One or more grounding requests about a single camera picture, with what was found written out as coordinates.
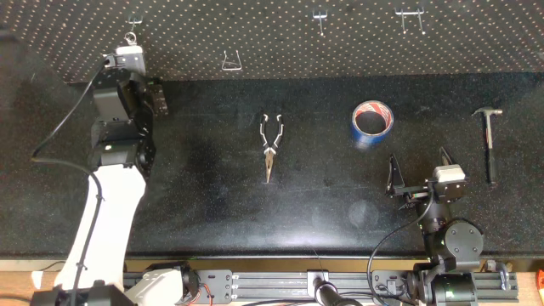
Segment pliers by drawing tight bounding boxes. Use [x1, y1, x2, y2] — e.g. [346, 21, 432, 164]
[258, 112, 285, 184]

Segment mounting rail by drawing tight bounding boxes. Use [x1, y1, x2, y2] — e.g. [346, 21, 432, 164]
[122, 259, 520, 306]

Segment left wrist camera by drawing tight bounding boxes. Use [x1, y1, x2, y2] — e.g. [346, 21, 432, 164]
[114, 44, 147, 77]

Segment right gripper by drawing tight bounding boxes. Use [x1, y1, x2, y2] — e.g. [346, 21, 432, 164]
[385, 146, 458, 211]

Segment hammer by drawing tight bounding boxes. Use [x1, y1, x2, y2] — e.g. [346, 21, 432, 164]
[471, 106, 504, 186]

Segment thin black cable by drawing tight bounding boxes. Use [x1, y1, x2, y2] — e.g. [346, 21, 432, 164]
[40, 260, 67, 273]

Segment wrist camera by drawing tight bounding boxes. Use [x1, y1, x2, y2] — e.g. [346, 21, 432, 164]
[432, 163, 468, 184]
[114, 44, 147, 77]

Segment metal hook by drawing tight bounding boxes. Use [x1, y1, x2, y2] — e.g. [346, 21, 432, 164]
[312, 8, 329, 37]
[394, 7, 428, 37]
[126, 13, 144, 33]
[220, 49, 244, 72]

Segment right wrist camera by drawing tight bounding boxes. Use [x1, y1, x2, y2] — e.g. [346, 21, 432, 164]
[432, 163, 468, 184]

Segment black pegboard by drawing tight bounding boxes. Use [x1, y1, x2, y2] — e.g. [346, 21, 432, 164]
[0, 0, 544, 85]

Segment roll of blue tape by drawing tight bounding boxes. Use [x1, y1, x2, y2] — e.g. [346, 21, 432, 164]
[350, 99, 395, 150]

